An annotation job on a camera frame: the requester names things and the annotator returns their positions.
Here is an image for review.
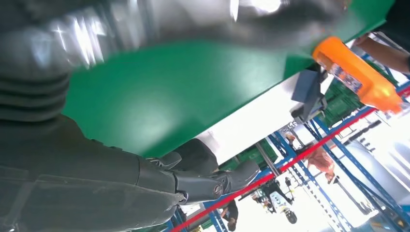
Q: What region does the green table mat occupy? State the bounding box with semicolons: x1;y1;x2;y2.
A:
62;0;396;159

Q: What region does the background person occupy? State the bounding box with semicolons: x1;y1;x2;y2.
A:
221;200;239;232
304;145;337;183

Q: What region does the white table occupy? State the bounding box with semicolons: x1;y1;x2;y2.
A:
195;72;336;167

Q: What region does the red barrier pole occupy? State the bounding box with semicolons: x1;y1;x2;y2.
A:
170;85;410;232

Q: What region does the tablet with blue cover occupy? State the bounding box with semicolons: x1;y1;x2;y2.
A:
290;65;329;124

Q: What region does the blue shelving rack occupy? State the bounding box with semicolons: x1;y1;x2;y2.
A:
166;80;410;232

